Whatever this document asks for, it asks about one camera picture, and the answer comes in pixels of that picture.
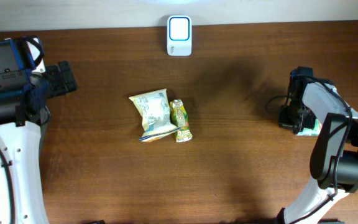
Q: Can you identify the yellow white snack bag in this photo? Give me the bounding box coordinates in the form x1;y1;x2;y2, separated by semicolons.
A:
129;88;179;142

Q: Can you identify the teal Kleenex tissue pack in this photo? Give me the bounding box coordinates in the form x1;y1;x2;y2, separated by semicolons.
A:
297;119;322;136

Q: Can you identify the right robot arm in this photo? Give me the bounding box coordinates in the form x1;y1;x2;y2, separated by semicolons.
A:
275;67;358;223

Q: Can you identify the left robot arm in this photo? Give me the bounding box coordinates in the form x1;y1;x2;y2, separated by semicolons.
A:
0;35;77;223

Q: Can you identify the white barcode scanner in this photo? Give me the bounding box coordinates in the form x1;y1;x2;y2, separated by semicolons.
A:
167;15;193;57

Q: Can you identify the green juice carton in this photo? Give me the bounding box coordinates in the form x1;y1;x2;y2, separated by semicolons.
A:
170;100;193;142

